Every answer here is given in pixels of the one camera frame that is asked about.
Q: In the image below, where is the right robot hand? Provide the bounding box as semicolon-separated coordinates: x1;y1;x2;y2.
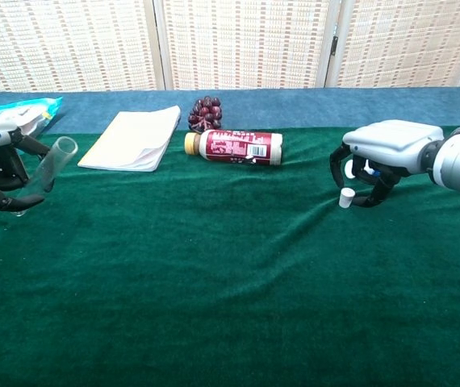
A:
328;119;445;209

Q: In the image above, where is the clear glass test tube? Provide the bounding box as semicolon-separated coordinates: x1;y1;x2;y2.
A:
11;135;79;218

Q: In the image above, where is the white toothpaste cap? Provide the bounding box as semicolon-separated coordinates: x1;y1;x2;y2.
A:
338;187;355;209

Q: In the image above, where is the teal snack bag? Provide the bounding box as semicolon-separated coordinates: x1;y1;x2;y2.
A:
0;96;65;138

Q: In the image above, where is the blue table cover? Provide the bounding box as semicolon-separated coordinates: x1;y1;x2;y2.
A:
0;86;460;136

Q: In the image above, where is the cream paper notebook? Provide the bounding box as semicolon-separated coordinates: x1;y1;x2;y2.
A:
77;105;182;173

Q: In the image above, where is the red label drink bottle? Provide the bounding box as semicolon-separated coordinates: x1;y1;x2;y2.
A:
184;129;284;166

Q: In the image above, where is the dark red grape bunch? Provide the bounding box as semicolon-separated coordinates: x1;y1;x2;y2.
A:
187;95;224;135

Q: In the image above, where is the green velvet cloth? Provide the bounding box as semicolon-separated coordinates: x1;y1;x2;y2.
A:
0;125;460;387

